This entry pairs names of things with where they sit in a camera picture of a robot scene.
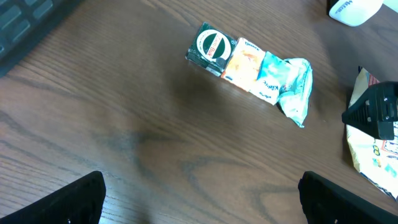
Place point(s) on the teal Kleenex tissue pack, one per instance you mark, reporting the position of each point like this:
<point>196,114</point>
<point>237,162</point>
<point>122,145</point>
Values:
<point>273,74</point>

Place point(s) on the grey plastic mesh basket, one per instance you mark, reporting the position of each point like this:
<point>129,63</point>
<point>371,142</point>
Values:
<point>24,23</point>

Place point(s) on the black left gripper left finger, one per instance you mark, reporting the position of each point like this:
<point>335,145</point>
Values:
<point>78,202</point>

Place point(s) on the yellow wet wipes pack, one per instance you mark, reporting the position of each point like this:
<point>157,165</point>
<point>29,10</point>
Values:
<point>374,159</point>

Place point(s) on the light green tissue pack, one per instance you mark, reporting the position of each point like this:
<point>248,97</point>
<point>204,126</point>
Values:
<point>296,90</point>

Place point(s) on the white barcode scanner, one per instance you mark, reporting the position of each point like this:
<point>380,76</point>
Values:
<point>353,13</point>

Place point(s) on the orange Kleenex tissue pack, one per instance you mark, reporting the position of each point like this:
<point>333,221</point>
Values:
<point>244,65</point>

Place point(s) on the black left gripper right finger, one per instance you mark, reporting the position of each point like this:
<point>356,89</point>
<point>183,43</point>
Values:
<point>325,202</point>

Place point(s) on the green Zam-Buk box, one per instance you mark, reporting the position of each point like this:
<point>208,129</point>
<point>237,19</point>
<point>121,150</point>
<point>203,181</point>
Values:
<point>211,49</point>

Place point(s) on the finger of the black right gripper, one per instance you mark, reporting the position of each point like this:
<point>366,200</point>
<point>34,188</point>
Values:
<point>375,112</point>

